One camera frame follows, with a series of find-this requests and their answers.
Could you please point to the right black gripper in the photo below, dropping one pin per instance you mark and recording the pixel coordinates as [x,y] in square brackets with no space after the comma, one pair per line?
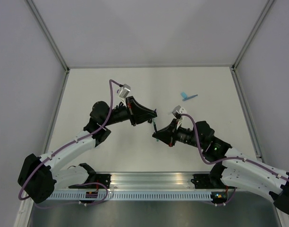
[168,135]

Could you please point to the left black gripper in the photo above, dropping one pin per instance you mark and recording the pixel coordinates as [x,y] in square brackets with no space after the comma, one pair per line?
[144,114]

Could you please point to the green pen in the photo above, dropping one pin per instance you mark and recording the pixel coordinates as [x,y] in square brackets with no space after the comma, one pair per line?
[155,127]

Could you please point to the blue marker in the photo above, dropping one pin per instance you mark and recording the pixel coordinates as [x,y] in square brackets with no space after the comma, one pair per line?
[185,98]

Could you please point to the blue marker cap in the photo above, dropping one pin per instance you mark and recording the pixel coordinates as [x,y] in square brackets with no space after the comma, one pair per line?
[183,94]

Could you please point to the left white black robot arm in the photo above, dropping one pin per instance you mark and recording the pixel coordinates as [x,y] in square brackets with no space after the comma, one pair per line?
[41,175]

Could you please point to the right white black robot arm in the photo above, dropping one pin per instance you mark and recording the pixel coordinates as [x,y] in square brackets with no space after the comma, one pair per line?
[230,167]

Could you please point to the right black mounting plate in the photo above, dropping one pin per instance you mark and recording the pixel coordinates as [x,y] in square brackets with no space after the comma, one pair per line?
[207,181]

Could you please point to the black mounting plate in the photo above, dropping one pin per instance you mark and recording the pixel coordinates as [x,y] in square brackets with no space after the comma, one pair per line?
[104,179]
[207,181]

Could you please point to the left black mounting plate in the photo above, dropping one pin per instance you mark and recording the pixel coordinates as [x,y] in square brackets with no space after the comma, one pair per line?
[104,179]

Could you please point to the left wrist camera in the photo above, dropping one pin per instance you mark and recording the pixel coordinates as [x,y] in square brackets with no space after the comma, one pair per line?
[124,91]

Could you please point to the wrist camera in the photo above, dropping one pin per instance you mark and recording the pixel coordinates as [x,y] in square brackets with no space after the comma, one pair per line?
[178,111]
[124,91]

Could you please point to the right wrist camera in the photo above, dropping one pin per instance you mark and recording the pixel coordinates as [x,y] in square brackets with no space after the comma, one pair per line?
[178,111]

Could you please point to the white slotted cable duct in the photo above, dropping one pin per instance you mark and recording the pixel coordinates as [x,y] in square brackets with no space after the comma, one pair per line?
[131,196]

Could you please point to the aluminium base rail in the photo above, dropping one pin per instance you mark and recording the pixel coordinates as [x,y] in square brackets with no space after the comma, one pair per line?
[146,181]

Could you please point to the right aluminium frame post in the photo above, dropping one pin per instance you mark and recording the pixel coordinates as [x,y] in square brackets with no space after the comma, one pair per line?
[257,25]

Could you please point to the aluminium frame post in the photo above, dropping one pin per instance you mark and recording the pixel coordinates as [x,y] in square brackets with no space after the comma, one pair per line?
[43,27]
[257,25]

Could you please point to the left aluminium frame post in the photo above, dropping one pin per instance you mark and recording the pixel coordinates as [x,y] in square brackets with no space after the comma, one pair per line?
[43,27]

